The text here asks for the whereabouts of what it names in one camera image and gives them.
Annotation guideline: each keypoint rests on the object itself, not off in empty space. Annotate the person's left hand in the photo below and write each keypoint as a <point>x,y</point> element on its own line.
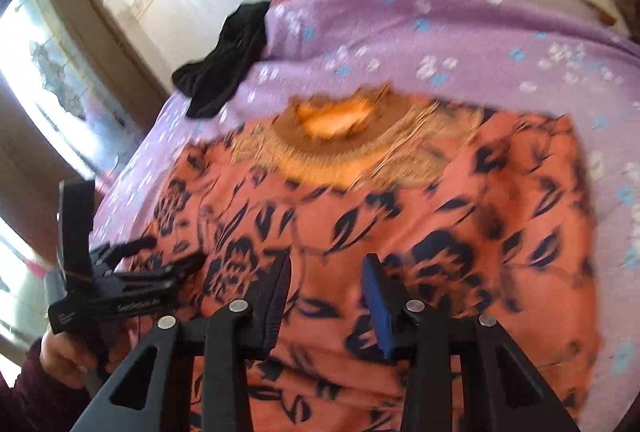
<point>68,360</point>

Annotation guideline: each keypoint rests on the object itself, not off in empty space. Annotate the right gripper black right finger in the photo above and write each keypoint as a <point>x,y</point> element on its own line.
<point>408,330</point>

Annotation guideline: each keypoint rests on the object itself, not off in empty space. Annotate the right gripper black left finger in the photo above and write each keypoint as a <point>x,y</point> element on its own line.
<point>245,330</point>

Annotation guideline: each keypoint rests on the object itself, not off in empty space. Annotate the orange black floral garment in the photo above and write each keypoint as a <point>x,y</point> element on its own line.
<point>476,211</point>

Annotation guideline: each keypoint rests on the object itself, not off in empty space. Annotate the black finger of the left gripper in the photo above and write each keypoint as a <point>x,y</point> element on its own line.
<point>75,223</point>

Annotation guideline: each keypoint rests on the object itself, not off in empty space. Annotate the black crumpled garment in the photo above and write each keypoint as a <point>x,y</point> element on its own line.
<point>211,82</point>

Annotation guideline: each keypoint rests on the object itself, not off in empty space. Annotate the dark maroon sleeve forearm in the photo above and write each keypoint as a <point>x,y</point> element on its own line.
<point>39,402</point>

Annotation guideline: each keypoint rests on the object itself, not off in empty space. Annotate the dark wooden window frame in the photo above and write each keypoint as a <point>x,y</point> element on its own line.
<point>113,59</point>

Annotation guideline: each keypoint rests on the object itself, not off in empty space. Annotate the purple floral bedsheet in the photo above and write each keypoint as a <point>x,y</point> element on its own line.
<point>498,54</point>

